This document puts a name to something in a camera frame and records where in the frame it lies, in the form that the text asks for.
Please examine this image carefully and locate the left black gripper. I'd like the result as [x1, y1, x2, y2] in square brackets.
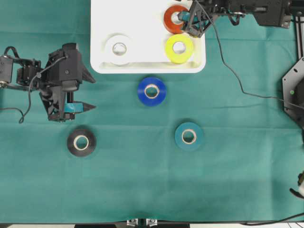
[16, 59, 96, 122]

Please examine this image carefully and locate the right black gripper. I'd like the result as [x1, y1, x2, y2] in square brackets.
[178, 0, 245, 38]

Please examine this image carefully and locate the orange tape roll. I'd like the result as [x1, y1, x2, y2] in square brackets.
[163, 5, 188, 34]

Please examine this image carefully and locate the yellow tape roll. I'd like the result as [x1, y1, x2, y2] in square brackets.
[165, 34, 194, 64]

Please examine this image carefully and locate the white tape roll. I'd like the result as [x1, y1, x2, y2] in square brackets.
[104, 33, 133, 66]

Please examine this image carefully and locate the black tape roll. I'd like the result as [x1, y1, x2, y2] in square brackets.
[67, 129, 96, 157]

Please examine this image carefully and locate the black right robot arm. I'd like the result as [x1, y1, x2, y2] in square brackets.
[178, 0, 304, 38]

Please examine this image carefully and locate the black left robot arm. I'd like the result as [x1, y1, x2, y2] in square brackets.
[0, 43, 96, 122]

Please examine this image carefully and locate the blue tape roll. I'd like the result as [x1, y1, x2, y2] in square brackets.
[137, 77, 167, 107]

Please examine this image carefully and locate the teal tape roll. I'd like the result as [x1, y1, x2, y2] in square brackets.
[174, 122, 203, 151]

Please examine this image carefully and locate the white plastic tray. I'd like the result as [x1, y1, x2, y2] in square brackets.
[90, 0, 206, 74]

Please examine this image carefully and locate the green table cloth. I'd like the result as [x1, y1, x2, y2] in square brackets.
[0, 0, 304, 224]

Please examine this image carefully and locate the white black object at edge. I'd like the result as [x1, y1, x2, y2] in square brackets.
[289, 172, 304, 199]

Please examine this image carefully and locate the black right camera cable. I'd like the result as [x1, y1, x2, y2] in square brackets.
[193, 0, 288, 103]

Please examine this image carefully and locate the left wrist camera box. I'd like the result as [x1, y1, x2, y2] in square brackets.
[47, 43, 83, 92]

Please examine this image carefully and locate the aluminium frame rail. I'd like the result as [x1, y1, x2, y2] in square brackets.
[282, 16, 304, 129]

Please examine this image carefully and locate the metal clamp bracket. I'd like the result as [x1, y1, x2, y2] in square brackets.
[126, 218, 158, 228]

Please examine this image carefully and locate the black cable at table edge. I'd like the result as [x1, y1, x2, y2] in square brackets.
[239, 212, 304, 226]

